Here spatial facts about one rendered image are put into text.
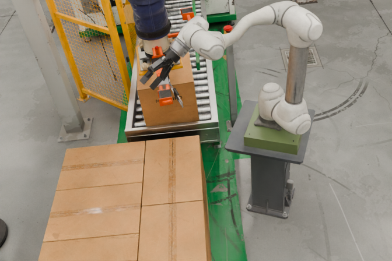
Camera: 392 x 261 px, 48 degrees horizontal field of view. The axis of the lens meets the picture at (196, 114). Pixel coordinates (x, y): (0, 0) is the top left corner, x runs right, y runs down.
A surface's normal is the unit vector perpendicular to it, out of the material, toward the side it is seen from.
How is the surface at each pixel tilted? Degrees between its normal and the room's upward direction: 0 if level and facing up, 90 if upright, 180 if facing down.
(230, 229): 0
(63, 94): 90
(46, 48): 90
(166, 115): 90
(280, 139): 1
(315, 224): 0
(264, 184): 90
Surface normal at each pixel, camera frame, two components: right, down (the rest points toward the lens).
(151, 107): 0.11, 0.65
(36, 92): -0.11, -0.75
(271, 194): -0.34, 0.65
